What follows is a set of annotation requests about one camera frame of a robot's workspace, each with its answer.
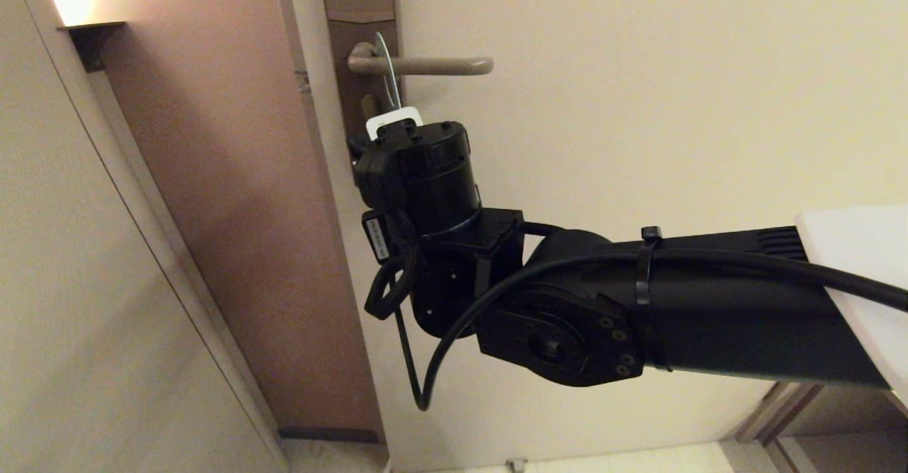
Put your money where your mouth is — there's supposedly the blue and white door hanger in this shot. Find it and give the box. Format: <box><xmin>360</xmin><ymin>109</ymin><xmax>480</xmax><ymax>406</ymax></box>
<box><xmin>375</xmin><ymin>31</ymin><xmax>405</xmax><ymax>112</ymax></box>

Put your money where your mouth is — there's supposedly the white room door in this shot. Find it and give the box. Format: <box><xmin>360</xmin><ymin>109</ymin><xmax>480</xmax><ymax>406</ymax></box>
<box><xmin>273</xmin><ymin>0</ymin><xmax>908</xmax><ymax>473</ymax></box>

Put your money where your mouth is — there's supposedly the thick braided black cable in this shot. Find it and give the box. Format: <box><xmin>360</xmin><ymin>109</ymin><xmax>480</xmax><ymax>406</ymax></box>
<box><xmin>364</xmin><ymin>211</ymin><xmax>421</xmax><ymax>321</ymax></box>

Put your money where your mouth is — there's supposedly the beige metal door handle lever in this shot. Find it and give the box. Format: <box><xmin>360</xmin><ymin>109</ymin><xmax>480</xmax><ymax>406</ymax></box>
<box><xmin>348</xmin><ymin>42</ymin><xmax>494</xmax><ymax>77</ymax></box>

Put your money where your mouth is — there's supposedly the black wall lamp bracket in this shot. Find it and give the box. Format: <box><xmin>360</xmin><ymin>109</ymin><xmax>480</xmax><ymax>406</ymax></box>
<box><xmin>57</xmin><ymin>23</ymin><xmax>126</xmax><ymax>73</ymax></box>

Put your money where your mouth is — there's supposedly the brown door frame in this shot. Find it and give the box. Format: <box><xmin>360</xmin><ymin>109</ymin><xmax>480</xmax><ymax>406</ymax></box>
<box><xmin>734</xmin><ymin>381</ymin><xmax>908</xmax><ymax>473</ymax></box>

